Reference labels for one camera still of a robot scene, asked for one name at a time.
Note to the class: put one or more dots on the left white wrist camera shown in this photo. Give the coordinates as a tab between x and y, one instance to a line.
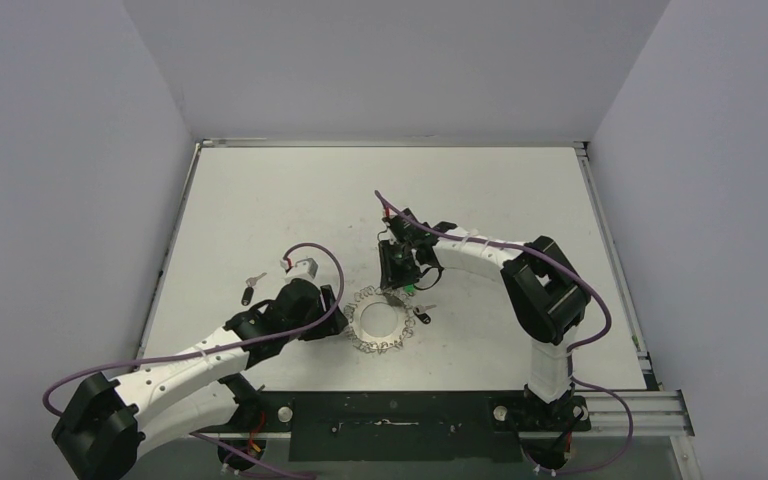
305	269

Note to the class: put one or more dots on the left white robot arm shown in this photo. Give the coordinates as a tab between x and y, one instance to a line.
109	424

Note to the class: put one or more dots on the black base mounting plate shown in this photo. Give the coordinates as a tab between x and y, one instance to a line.
411	425

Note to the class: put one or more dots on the metal disc with keyrings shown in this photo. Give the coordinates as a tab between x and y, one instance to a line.
379	320

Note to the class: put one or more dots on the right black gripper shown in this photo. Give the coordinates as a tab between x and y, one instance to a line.
397	263

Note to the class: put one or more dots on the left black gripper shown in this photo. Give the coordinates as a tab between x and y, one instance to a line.
331	326

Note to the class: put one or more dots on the key with black head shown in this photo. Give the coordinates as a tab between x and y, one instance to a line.
250	284
421	312

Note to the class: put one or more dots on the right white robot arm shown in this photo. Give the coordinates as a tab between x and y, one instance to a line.
548	304

